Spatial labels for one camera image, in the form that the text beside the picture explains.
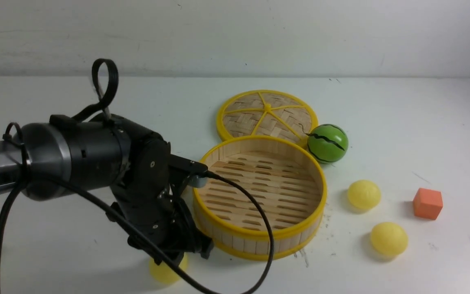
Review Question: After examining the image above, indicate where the yellow bun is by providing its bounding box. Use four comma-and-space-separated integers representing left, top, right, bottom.
370, 222, 409, 258
149, 258, 181, 287
347, 179, 382, 211

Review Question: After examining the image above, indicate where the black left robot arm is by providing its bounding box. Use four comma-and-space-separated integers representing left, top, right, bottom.
0, 115, 214, 263

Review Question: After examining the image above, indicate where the woven bamboo steamer lid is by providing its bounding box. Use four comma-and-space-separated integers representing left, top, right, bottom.
216, 89, 319, 147

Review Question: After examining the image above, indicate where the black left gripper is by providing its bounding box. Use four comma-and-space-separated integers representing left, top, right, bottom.
111, 154, 214, 263

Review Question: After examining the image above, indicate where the green watermelon toy ball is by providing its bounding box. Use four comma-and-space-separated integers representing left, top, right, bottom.
306, 124, 349, 164

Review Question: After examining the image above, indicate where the orange foam cube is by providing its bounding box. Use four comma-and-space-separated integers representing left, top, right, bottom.
412, 188, 443, 221

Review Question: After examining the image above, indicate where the bamboo steamer tray yellow rim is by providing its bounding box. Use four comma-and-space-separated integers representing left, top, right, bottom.
193, 136, 328, 261

